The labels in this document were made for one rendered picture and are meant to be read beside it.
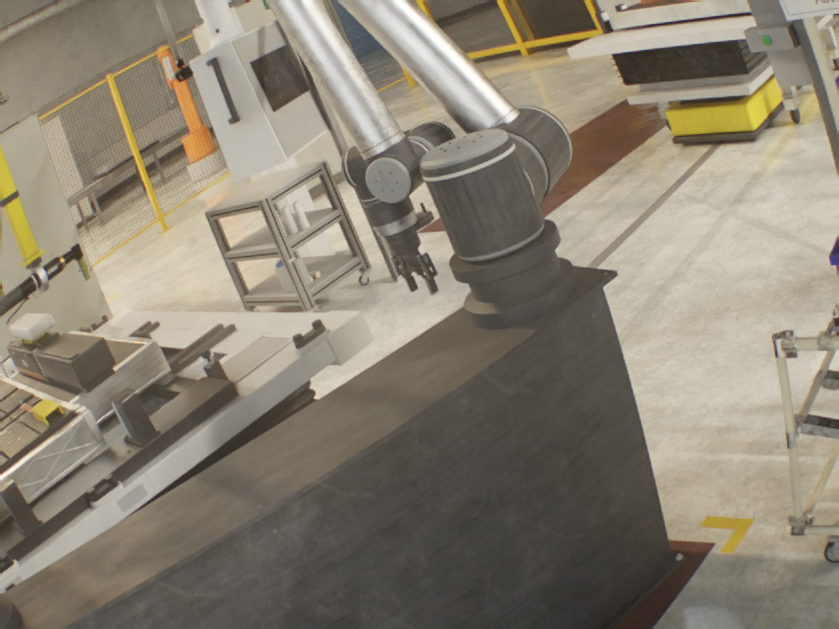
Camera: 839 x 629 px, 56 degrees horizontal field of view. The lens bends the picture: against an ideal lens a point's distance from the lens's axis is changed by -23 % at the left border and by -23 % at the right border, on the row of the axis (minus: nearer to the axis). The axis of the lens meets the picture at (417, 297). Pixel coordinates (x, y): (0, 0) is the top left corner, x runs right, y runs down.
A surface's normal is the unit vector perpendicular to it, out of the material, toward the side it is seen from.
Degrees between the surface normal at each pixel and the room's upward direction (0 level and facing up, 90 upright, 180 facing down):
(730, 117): 90
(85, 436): 90
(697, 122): 90
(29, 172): 90
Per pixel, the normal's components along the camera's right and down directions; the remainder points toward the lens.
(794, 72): -0.65, 0.49
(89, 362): 0.66, -0.01
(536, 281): 0.39, 0.16
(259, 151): -0.31, 0.44
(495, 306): -0.54, -0.62
